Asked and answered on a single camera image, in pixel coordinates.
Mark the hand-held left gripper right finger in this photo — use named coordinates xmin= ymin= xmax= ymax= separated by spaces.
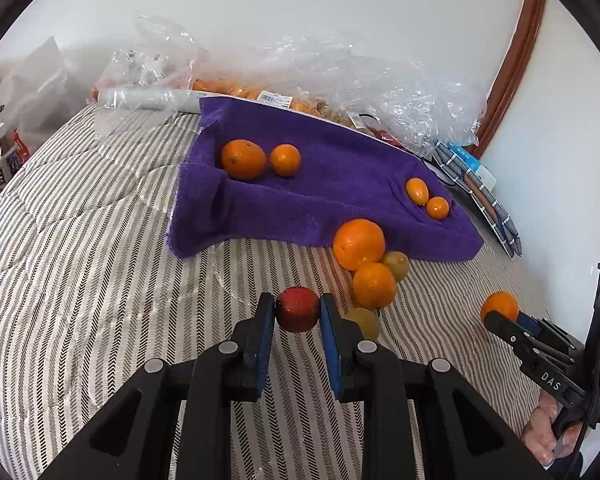
xmin=320 ymin=294 xmax=536 ymax=480

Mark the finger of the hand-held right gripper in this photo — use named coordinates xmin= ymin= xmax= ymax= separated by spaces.
xmin=483 ymin=311 xmax=581 ymax=406
xmin=517 ymin=313 xmax=589 ymax=362

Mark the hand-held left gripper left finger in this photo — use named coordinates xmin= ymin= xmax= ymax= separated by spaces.
xmin=37 ymin=292 xmax=277 ymax=480

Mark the red round fruit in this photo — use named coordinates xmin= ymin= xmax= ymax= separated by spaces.
xmin=276 ymin=287 xmax=322 ymax=333

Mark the large orange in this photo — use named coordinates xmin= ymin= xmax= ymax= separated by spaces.
xmin=333 ymin=218 xmax=386 ymax=272
xmin=221 ymin=139 xmax=268 ymax=181

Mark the small oblong orange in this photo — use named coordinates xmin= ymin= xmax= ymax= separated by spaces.
xmin=406 ymin=178 xmax=429 ymax=206

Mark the purple towel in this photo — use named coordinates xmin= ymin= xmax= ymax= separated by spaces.
xmin=167 ymin=96 xmax=484 ymax=263

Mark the bag of red fruits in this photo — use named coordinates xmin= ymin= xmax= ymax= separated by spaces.
xmin=365 ymin=124 xmax=407 ymax=147

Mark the bag of small brown fruits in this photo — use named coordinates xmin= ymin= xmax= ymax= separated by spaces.
xmin=320 ymin=102 xmax=376 ymax=130

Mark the person's right hand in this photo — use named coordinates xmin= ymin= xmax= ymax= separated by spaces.
xmin=522 ymin=391 xmax=583 ymax=471

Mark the green round fruit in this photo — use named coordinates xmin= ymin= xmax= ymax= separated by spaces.
xmin=346 ymin=307 xmax=380 ymax=341
xmin=382 ymin=251 xmax=410 ymax=282

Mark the checked cloth bag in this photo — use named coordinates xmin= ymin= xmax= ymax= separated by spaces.
xmin=432 ymin=140 xmax=524 ymax=260

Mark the blue tissue pack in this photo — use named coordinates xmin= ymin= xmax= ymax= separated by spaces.
xmin=447 ymin=144 xmax=499 ymax=187

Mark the bag of oranges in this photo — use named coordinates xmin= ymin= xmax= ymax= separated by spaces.
xmin=192 ymin=76 xmax=323 ymax=114

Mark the large clear plastic bag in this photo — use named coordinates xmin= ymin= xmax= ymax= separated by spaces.
xmin=252 ymin=35 xmax=486 ymax=158

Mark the crumpled clear plastic bag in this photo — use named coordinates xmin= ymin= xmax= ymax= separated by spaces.
xmin=94 ymin=14 xmax=203 ymax=142

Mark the dark tea bottle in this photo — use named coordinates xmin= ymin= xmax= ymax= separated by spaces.
xmin=0 ymin=122 xmax=25 ymax=197

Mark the white plastic bag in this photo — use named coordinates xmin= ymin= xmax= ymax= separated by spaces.
xmin=0 ymin=35 xmax=74 ymax=128

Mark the wooden door frame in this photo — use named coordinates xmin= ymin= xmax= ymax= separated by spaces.
xmin=472 ymin=0 xmax=548 ymax=150

